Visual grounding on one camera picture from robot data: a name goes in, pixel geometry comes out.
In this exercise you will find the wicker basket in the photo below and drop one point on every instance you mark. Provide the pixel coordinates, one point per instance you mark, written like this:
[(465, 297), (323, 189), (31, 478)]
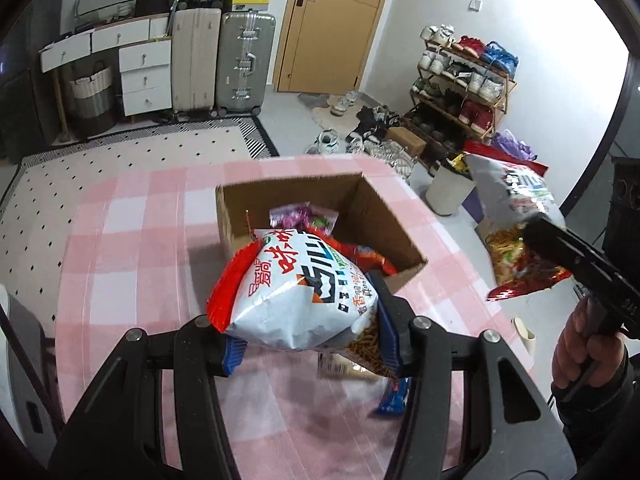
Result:
[(90, 95)]

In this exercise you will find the white wall switch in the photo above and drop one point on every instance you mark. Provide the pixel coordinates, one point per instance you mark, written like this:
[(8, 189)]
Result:
[(475, 5)]

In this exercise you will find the wooden shoe rack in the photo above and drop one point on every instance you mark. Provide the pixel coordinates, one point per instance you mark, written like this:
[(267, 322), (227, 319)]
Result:
[(505, 105)]

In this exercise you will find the beige snack packet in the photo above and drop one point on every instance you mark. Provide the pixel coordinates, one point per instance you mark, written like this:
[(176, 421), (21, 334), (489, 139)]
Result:
[(335, 367)]

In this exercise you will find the grey refrigerator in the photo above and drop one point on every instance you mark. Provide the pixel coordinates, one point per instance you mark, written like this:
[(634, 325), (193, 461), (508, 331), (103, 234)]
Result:
[(20, 110)]

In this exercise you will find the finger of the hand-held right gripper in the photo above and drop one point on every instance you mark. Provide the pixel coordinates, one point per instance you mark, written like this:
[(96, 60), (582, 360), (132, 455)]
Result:
[(555, 247)]

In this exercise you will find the wooden door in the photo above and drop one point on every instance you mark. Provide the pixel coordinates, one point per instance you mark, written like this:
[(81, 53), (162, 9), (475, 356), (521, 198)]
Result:
[(340, 25)]

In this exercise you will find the pink green snack packet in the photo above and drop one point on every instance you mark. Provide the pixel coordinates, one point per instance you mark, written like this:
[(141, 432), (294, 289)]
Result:
[(302, 217)]

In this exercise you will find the white drawer desk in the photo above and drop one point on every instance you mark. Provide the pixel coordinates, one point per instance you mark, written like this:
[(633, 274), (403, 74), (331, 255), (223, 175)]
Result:
[(140, 75)]

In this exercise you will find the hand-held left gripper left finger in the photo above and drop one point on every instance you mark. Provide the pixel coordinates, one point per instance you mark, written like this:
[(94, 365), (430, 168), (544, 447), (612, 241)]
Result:
[(235, 357)]

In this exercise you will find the white diamond pattern rug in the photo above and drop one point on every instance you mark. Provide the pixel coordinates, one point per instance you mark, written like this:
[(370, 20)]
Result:
[(100, 160)]

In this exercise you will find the beige door mat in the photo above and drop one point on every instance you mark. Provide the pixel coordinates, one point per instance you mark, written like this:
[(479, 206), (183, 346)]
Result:
[(325, 117)]

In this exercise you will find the cream plastic object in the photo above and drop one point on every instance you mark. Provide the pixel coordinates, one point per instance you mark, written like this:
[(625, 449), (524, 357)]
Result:
[(525, 335)]

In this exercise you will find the small cardboard box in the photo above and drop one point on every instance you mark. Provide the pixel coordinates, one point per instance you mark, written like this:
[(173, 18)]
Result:
[(405, 141)]

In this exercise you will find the yellow box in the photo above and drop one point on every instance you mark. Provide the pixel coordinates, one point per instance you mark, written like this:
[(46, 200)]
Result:
[(247, 2)]

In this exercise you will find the beige suitcase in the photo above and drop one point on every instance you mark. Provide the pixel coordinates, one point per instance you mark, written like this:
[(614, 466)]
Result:
[(196, 60)]

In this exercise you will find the person's right hand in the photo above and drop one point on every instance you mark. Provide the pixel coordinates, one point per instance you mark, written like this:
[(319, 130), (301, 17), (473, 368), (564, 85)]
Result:
[(570, 355)]

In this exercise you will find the blue cookie packet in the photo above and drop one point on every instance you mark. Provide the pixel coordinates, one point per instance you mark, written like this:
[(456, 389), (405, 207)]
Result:
[(392, 400)]

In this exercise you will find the pink checked tablecloth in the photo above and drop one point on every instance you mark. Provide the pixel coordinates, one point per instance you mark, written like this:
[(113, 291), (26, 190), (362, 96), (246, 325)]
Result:
[(125, 235)]

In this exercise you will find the pile of shoes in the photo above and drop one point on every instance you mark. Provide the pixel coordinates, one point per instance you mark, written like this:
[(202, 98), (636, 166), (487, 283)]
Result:
[(375, 125)]

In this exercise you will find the person's right forearm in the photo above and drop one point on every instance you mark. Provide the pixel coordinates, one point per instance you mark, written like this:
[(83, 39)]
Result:
[(600, 410)]

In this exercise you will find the row of shoes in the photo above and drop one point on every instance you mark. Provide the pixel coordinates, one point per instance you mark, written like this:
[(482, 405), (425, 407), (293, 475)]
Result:
[(475, 80)]

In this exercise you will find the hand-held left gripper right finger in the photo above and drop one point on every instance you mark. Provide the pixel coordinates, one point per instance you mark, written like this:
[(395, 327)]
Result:
[(395, 330)]

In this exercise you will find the silver suitcase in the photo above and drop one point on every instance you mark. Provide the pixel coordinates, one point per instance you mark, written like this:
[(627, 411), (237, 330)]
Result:
[(245, 60)]

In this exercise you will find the red cone snack packet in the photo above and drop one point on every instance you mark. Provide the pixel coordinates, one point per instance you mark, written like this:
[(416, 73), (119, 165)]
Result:
[(365, 257)]

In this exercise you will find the white waste bin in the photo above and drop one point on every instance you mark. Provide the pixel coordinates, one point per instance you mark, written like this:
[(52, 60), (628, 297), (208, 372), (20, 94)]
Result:
[(447, 192)]

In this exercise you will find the white noodle snack packet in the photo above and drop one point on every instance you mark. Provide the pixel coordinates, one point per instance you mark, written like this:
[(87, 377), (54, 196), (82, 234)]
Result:
[(290, 300), (520, 195)]

